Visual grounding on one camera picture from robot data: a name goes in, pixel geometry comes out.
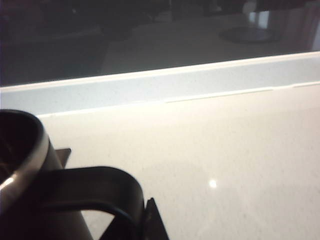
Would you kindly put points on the white stone counter upstand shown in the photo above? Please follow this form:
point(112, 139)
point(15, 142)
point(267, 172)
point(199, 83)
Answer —
point(160, 85)

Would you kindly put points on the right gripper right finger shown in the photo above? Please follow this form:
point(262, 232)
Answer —
point(156, 222)

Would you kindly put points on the black mug with steel rim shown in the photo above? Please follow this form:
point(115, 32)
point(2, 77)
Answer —
point(62, 195)

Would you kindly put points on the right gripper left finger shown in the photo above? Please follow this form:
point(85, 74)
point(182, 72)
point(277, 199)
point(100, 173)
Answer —
point(63, 156)

